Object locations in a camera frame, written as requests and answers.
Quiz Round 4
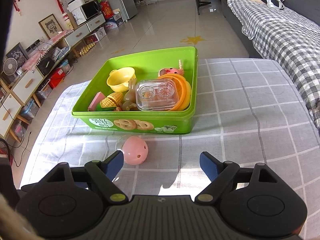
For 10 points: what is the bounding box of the brown rubber hand toy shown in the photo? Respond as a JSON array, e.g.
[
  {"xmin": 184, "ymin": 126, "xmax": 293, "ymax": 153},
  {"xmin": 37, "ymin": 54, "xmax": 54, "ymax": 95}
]
[{"xmin": 122, "ymin": 78, "xmax": 137, "ymax": 111}]

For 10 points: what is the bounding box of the toy corn cob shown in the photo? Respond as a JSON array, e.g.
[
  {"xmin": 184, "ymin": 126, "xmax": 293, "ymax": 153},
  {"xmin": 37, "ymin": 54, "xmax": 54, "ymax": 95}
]
[{"xmin": 95, "ymin": 92, "xmax": 123, "ymax": 112}]

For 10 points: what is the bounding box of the pink card box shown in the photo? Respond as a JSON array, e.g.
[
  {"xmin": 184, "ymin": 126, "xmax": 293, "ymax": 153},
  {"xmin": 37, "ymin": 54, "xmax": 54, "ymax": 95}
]
[{"xmin": 88, "ymin": 92, "xmax": 105, "ymax": 112}]

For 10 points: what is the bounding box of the orange toy lid dish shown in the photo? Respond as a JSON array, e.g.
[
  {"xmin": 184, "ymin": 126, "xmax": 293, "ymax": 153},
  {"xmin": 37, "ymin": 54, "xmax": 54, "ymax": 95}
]
[{"xmin": 158, "ymin": 74, "xmax": 191, "ymax": 111}]

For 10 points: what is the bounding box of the yellow toy pot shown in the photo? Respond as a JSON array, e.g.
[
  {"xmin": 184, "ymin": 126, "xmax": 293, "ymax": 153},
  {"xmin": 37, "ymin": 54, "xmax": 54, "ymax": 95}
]
[{"xmin": 106, "ymin": 67, "xmax": 136, "ymax": 92}]

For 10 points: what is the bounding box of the clear contact lens case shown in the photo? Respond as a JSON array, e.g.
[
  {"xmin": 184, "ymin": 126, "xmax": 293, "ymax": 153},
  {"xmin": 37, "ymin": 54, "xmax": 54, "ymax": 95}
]
[{"xmin": 136, "ymin": 79, "xmax": 179, "ymax": 111}]

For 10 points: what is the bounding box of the pink pig toy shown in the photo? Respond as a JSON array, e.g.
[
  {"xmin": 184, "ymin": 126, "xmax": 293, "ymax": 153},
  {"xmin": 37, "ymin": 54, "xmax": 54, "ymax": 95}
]
[{"xmin": 158, "ymin": 60, "xmax": 184, "ymax": 76}]

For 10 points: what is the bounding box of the pink capsule ball toy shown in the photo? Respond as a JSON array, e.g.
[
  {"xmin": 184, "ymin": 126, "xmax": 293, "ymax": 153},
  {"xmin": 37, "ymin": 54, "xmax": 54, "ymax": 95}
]
[{"xmin": 116, "ymin": 135, "xmax": 149, "ymax": 165}]

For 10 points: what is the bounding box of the grey checked tablecloth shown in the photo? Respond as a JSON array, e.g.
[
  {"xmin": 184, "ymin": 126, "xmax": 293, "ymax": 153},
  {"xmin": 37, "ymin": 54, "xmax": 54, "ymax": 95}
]
[{"xmin": 21, "ymin": 59, "xmax": 319, "ymax": 239}]

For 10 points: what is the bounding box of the green plastic cookie box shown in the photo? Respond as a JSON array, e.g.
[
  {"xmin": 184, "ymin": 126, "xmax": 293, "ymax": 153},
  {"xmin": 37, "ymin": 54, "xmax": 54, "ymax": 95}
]
[{"xmin": 72, "ymin": 47, "xmax": 198, "ymax": 134}]

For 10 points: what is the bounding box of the wooden tv cabinet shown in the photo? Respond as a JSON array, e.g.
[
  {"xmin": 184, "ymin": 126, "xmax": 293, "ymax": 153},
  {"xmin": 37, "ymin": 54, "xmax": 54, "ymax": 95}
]
[{"xmin": 1, "ymin": 13, "xmax": 105, "ymax": 139}]

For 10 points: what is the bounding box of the red storage box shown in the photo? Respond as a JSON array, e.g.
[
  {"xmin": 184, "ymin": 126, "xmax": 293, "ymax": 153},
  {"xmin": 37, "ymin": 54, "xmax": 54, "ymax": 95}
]
[{"xmin": 49, "ymin": 68, "xmax": 66, "ymax": 89}]

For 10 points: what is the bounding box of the small white desk fan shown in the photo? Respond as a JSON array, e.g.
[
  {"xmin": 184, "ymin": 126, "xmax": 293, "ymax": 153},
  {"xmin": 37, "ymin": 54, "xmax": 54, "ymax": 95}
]
[{"xmin": 3, "ymin": 57, "xmax": 18, "ymax": 83}]

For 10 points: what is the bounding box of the grey plaid blanket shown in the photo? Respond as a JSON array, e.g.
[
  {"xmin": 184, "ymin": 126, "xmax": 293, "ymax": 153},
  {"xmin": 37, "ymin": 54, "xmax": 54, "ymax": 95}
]
[{"xmin": 226, "ymin": 0, "xmax": 319, "ymax": 128}]

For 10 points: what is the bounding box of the framed cartoon picture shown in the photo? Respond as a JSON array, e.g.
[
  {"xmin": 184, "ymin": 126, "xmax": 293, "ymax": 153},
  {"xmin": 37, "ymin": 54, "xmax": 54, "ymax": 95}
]
[{"xmin": 39, "ymin": 14, "xmax": 63, "ymax": 39}]

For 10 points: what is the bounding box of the dark grey sofa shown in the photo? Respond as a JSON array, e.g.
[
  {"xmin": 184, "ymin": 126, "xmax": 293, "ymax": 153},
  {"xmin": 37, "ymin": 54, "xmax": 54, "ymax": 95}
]
[{"xmin": 221, "ymin": 0, "xmax": 319, "ymax": 58}]

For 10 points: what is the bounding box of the black microwave oven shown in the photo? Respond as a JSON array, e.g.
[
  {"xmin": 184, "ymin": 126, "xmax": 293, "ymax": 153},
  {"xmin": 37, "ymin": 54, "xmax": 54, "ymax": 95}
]
[{"xmin": 72, "ymin": 0, "xmax": 101, "ymax": 25}]

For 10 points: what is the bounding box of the white printer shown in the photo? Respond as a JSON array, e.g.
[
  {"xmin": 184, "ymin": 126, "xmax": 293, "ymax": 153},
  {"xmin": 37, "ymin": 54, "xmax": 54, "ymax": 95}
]
[{"xmin": 67, "ymin": 0, "xmax": 94, "ymax": 12}]

